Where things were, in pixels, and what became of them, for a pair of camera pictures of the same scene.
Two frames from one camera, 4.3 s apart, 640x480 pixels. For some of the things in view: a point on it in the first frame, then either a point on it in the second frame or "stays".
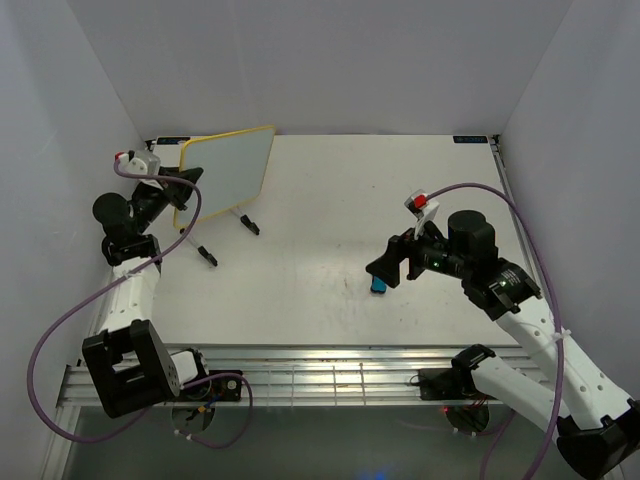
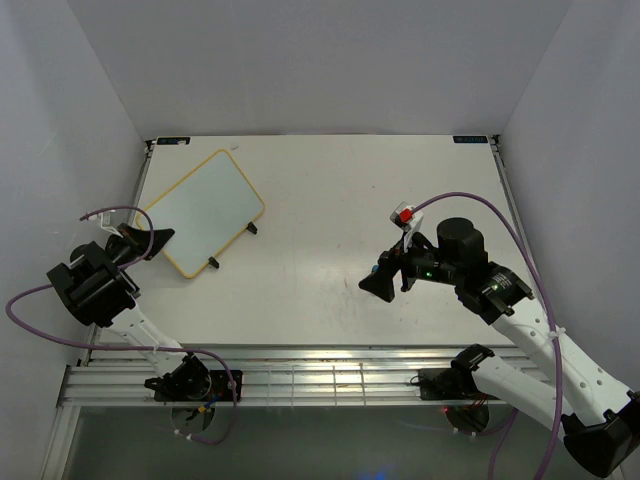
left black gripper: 176,192 -> 144,243
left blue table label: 171,140 stays
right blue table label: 470,139 stays
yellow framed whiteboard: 234,168 -> 207,211
